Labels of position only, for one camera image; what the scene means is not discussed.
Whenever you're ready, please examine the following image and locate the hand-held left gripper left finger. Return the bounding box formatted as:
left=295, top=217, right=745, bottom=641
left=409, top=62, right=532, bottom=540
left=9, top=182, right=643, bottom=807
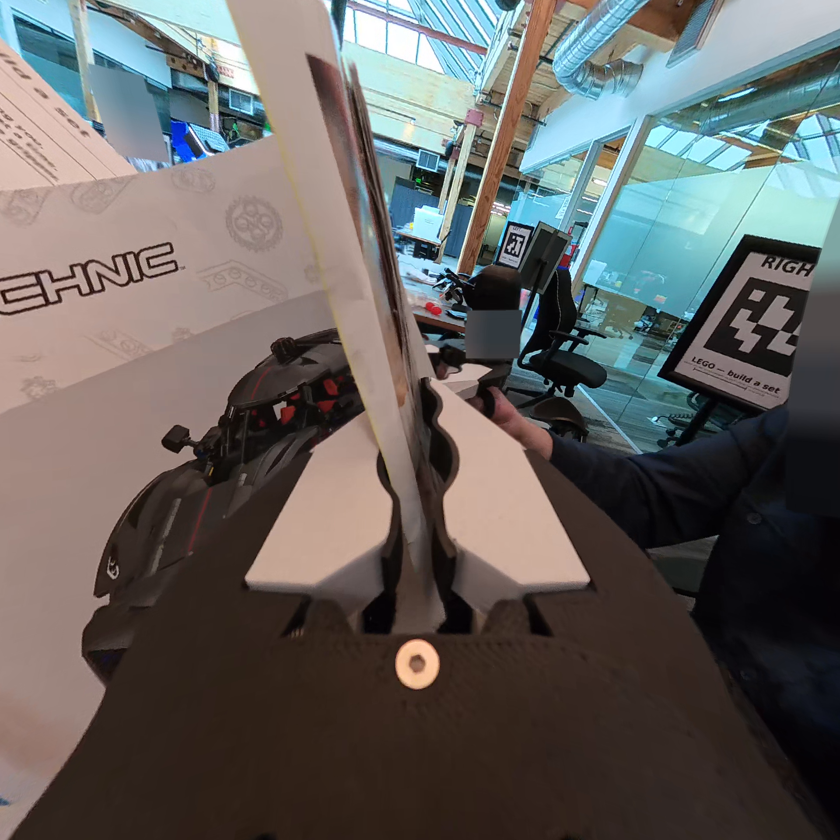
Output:
left=245, top=407, right=403, bottom=623

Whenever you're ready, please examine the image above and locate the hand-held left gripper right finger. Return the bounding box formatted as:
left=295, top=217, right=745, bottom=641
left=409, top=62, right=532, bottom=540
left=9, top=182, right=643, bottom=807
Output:
left=427, top=377, right=593, bottom=623

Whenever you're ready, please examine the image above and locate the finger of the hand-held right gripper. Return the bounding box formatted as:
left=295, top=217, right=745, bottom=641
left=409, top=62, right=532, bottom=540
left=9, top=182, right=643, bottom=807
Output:
left=451, top=363, right=491, bottom=400

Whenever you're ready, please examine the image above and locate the lego instruction booklet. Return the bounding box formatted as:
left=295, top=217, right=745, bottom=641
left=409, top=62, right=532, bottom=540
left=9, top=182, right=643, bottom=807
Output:
left=0, top=0, right=460, bottom=808

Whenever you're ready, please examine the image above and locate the person's right forearm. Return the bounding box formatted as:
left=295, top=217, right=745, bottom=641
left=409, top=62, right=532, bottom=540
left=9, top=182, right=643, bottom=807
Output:
left=546, top=407, right=788, bottom=549

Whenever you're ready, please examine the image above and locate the person's right hand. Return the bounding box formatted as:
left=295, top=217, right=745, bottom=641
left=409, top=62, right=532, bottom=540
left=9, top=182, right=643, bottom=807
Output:
left=487, top=388, right=555, bottom=462

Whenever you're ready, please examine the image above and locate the small marker sign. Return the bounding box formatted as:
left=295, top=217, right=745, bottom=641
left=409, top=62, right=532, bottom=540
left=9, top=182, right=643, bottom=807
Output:
left=497, top=222, right=534, bottom=270

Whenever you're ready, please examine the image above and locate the wooden background table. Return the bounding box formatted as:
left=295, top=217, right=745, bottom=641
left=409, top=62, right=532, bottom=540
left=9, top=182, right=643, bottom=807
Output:
left=394, top=256, right=473, bottom=333

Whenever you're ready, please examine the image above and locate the dark monitor on stand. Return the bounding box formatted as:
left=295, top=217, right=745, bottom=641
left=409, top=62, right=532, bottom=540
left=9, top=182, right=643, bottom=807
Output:
left=523, top=222, right=572, bottom=296

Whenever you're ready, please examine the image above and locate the black office chair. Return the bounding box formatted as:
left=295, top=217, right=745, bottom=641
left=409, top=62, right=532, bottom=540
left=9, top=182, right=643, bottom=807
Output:
left=518, top=269, right=608, bottom=398

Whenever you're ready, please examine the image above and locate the brown chair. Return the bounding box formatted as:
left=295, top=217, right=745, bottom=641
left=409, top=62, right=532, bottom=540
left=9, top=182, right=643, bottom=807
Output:
left=532, top=397, right=589, bottom=442

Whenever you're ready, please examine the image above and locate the black framed marker sign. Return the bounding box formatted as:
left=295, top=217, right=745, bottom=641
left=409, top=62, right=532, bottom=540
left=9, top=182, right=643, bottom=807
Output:
left=658, top=235, right=821, bottom=411

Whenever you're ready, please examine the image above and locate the person's dark blue jacket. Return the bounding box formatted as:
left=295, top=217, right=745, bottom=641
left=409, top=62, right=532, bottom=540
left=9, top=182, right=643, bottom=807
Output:
left=692, top=403, right=840, bottom=840

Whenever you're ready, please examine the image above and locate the wooden post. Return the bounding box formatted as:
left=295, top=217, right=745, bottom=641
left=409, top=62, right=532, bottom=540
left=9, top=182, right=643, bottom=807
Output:
left=456, top=0, right=559, bottom=277

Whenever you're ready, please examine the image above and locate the silver air duct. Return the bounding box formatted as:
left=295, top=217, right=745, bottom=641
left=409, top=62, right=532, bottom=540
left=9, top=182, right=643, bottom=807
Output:
left=553, top=0, right=697, bottom=101

